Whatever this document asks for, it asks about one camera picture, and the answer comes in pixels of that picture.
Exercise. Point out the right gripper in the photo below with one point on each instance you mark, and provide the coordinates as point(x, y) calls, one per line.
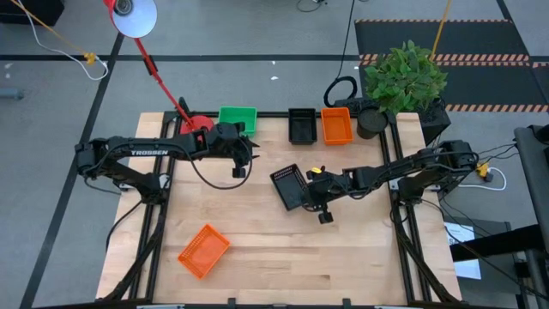
point(323, 197)

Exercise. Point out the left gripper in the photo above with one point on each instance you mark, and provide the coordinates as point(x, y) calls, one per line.
point(221, 154)

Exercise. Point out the black plastic basket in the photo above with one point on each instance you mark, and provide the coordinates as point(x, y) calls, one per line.
point(287, 189)
point(302, 129)

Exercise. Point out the green plastic basket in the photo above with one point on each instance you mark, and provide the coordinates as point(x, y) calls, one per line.
point(238, 115)

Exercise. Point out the orange plastic basket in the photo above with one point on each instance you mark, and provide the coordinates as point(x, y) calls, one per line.
point(203, 252)
point(337, 128)

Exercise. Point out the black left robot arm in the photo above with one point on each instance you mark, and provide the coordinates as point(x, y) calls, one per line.
point(150, 152)

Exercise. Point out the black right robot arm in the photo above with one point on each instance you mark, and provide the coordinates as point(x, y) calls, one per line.
point(407, 167)

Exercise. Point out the black table edge clamp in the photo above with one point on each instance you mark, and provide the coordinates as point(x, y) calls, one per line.
point(346, 303)
point(231, 303)

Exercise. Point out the green potted plant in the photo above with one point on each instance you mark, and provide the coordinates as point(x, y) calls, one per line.
point(403, 77)

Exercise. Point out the white paper sheet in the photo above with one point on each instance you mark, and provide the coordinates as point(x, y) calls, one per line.
point(467, 268)

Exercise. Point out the yellow power plug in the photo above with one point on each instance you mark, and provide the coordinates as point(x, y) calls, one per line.
point(482, 168)

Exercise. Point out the red desk lamp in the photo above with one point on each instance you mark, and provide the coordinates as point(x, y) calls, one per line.
point(133, 21)

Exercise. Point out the black crossbar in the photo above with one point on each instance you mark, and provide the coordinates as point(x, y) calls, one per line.
point(497, 244)

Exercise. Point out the hazard-striped black floor mat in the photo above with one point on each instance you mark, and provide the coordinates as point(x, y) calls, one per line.
point(472, 40)
point(493, 86)

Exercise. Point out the dark workstation desk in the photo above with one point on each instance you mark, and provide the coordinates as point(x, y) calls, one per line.
point(534, 180)

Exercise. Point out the grey floor fixture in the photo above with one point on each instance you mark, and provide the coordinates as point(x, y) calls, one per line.
point(10, 94)

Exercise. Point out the black box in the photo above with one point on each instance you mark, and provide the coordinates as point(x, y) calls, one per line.
point(30, 10)

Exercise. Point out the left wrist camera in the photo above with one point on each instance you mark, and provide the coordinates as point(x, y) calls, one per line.
point(224, 138)

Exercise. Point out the black aluminium table frame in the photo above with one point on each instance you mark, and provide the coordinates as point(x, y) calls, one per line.
point(274, 114)

